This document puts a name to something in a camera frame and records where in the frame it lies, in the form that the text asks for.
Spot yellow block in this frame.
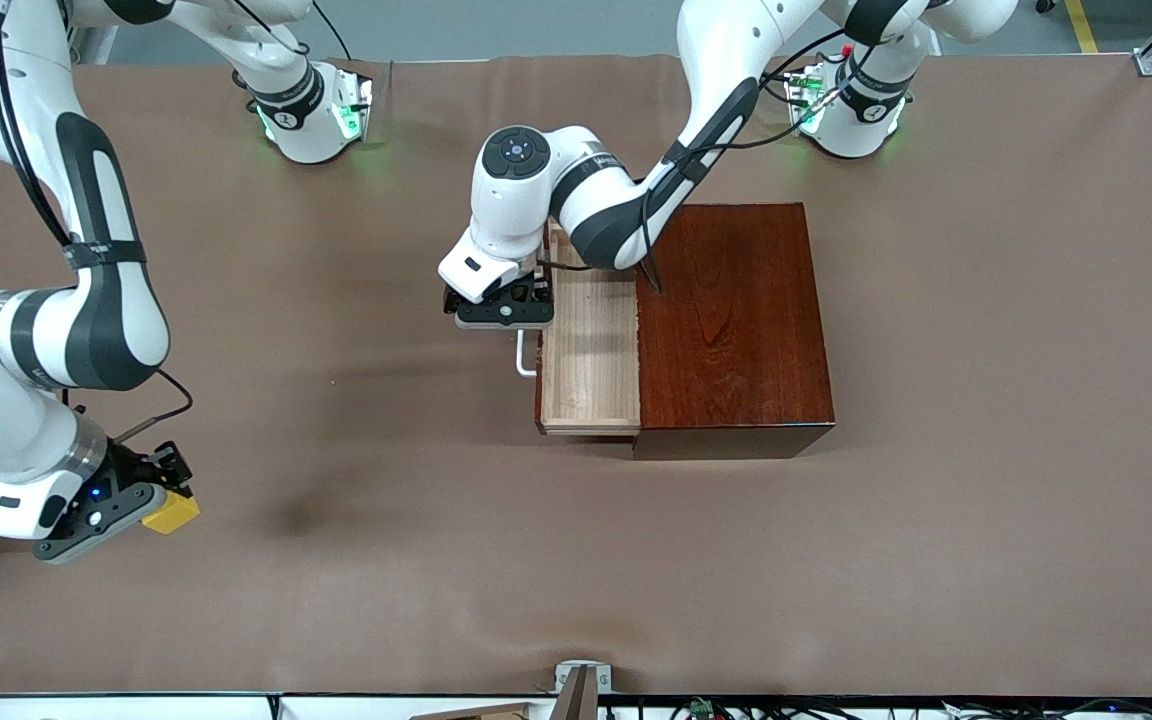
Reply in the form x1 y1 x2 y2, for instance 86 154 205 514
142 488 202 535

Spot wooden drawer with white handle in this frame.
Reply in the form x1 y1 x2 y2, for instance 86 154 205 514
516 218 643 438

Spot dark wooden drawer cabinet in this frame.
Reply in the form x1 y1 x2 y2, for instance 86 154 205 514
632 203 837 462

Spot brown table cover sheet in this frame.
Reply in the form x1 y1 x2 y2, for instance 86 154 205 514
0 52 1152 698

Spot tan cardboard piece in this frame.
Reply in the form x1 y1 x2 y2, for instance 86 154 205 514
406 702 542 720

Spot black base cable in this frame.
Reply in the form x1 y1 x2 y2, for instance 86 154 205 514
309 0 357 63

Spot small metal bracket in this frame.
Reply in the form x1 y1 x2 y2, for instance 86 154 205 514
554 660 614 695

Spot grey brown post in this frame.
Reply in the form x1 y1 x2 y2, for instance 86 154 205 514
548 666 599 720

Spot tangled black cables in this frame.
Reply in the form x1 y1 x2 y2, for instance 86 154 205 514
604 696 1152 720

